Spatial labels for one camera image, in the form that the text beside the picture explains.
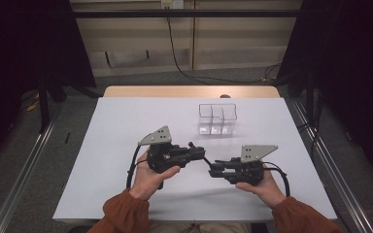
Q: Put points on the black metal stand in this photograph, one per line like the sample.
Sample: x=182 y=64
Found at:
x=43 y=106

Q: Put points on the person's beige trouser legs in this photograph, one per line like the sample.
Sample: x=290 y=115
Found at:
x=191 y=228

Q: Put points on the small black stick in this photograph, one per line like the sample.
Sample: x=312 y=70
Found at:
x=67 y=138

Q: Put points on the white table cover sheet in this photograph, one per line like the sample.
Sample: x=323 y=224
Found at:
x=110 y=129

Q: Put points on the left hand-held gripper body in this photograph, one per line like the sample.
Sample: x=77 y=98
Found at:
x=158 y=136

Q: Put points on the wooden table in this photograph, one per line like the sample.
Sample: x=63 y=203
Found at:
x=175 y=91

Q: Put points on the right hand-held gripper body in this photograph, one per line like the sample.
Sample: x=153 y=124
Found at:
x=254 y=152

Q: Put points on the aluminium floor rail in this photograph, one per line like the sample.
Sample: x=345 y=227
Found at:
x=22 y=181
x=328 y=161

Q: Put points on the black wall bracket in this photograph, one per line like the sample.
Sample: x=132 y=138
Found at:
x=147 y=54
x=108 y=59

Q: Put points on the person's left hand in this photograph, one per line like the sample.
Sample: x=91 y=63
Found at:
x=145 y=181

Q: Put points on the person's right hand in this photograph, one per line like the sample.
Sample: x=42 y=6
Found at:
x=268 y=189

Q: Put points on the clear plastic organizer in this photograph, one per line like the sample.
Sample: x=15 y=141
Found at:
x=221 y=126

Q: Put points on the black curtain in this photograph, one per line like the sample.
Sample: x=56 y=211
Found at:
x=353 y=48
x=19 y=42

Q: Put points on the black horizontal metal bar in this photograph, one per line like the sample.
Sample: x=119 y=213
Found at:
x=187 y=13

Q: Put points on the white wall outlet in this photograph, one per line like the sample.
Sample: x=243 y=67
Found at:
x=172 y=4

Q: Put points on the dark round knob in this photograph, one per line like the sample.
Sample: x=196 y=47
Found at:
x=225 y=96

